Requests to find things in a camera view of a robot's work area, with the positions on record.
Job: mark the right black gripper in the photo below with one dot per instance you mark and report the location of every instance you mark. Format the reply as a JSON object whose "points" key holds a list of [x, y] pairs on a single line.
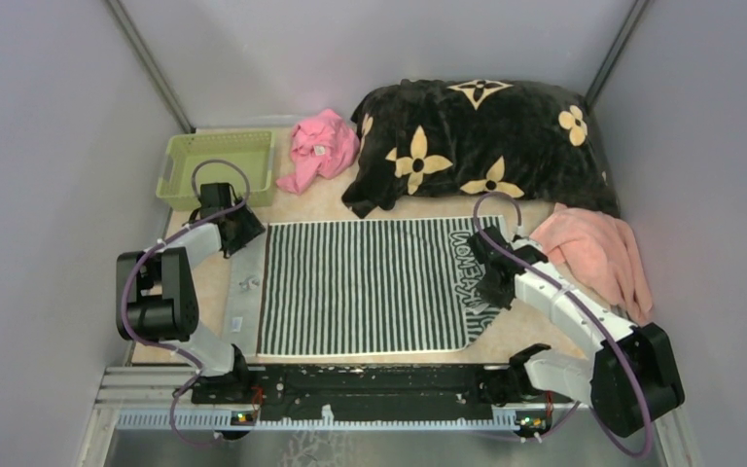
{"points": [[491, 297]]}

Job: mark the green perforated plastic basket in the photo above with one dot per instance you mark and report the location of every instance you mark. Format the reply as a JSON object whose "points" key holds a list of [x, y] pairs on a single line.
{"points": [[242, 158]]}

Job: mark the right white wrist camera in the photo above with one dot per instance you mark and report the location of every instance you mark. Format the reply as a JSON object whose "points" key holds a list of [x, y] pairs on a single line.
{"points": [[529, 251]]}

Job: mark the green white striped towel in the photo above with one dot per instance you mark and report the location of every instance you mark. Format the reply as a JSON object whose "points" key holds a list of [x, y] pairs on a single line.
{"points": [[352, 288]]}

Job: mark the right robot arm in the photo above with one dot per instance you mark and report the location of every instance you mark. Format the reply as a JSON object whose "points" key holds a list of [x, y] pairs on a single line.
{"points": [[628, 374]]}

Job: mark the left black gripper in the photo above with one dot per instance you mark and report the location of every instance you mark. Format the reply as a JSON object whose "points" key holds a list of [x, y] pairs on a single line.
{"points": [[251, 228]]}

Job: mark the black blanket with beige flowers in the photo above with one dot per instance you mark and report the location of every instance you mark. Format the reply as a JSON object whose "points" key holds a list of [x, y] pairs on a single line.
{"points": [[434, 138]]}

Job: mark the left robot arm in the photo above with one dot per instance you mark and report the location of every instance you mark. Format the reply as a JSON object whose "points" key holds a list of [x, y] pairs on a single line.
{"points": [[157, 302]]}

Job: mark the bright pink crumpled towel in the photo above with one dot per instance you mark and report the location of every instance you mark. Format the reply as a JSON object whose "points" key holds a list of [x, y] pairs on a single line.
{"points": [[322, 145]]}

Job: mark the light salmon pink towel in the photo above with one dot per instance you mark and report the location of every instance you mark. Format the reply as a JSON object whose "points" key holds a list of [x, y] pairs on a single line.
{"points": [[602, 253]]}

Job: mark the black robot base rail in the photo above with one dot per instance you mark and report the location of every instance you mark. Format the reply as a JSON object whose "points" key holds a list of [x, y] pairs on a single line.
{"points": [[475, 397]]}

